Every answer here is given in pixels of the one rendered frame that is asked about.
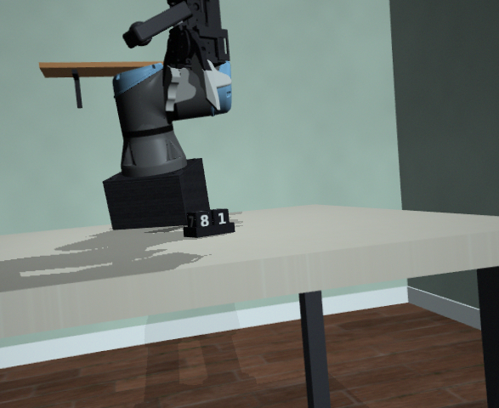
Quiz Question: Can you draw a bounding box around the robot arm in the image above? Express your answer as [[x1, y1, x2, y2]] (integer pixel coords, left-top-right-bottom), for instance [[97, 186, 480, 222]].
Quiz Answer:
[[112, 1, 231, 177]]

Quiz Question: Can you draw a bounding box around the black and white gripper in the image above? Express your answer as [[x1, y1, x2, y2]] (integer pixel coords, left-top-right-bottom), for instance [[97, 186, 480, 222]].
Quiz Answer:
[[162, 0, 232, 124]]

